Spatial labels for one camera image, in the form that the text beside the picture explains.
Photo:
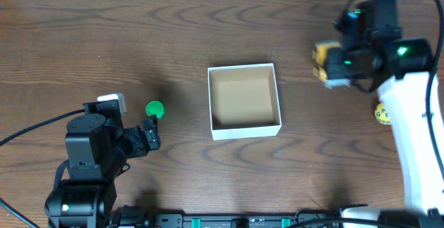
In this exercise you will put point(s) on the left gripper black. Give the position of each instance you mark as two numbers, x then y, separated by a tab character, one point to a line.
139	141

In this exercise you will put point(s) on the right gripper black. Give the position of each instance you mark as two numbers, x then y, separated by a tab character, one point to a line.
334	67

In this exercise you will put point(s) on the green spinning top toy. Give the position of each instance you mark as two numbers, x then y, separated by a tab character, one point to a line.
155	108

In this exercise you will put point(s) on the yellow blue toy truck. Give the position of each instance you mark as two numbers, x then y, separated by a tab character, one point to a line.
329	64

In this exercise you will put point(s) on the yellow ball with blue spots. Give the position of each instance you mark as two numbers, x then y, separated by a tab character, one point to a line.
381	114

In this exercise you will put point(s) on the white cardboard box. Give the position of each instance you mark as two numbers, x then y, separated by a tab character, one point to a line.
243	101

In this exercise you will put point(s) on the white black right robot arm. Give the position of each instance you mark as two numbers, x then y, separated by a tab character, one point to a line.
400	69

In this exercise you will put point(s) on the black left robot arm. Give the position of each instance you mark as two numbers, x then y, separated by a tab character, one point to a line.
98	148

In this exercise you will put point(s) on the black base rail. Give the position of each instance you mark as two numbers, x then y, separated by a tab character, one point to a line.
138	217

